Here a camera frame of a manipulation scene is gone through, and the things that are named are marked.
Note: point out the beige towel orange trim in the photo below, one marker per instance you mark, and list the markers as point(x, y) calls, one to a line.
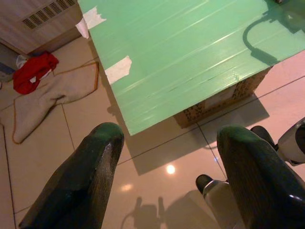
point(47, 95)

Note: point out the white black robot leg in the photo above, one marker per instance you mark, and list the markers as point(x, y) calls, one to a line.
point(289, 143)

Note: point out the brown cardboard box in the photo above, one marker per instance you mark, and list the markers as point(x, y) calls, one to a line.
point(214, 107)

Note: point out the silver robot foot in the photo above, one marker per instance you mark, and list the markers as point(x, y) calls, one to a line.
point(214, 195)

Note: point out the green table board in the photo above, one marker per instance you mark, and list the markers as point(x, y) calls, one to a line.
point(178, 59)

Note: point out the white tape piece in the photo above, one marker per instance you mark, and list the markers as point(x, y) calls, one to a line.
point(83, 28)
point(118, 70)
point(94, 17)

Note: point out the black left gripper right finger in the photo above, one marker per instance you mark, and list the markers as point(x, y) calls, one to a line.
point(257, 186)

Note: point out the wooden cabinet with vent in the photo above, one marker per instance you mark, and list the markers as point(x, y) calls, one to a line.
point(35, 23)

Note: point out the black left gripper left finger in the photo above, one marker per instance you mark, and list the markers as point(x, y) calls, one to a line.
point(78, 186)

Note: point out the red cloth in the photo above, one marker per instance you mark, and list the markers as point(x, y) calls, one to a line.
point(31, 71)

